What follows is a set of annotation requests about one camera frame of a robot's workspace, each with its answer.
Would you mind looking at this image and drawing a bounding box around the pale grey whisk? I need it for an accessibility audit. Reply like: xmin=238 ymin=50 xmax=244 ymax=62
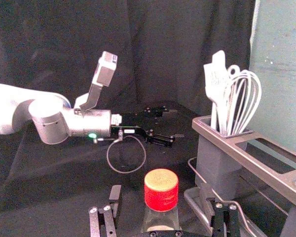
xmin=222 ymin=69 xmax=262 ymax=137

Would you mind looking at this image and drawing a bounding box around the pale grey slotted turner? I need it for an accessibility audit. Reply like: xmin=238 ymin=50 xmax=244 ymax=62
xmin=203 ymin=63 xmax=237 ymax=131

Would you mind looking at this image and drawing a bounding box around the pale grey solid spatula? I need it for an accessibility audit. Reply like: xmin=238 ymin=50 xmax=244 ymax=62
xmin=203 ymin=50 xmax=228 ymax=75

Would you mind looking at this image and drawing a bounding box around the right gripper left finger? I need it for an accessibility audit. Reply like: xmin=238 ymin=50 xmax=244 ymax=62
xmin=88 ymin=184 xmax=123 ymax=237

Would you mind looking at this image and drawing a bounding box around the grey utensil rack with wire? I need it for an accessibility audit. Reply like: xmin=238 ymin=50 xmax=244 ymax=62
xmin=184 ymin=115 xmax=296 ymax=237

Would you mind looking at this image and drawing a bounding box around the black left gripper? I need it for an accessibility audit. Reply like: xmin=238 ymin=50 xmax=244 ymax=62
xmin=111 ymin=105 xmax=186 ymax=149

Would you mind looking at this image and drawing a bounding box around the black table cloth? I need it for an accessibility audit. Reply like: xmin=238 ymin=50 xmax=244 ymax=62
xmin=0 ymin=0 xmax=262 ymax=237

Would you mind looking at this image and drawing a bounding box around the thin dark left gripper cable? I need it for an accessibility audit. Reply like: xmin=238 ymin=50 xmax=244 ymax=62
xmin=93 ymin=130 xmax=147 ymax=174

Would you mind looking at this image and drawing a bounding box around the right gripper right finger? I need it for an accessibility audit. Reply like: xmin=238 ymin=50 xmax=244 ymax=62
xmin=199 ymin=183 xmax=242 ymax=237

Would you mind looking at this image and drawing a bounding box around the clear bottle with red cap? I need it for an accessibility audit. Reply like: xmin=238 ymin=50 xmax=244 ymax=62
xmin=141 ymin=169 xmax=183 ymax=233

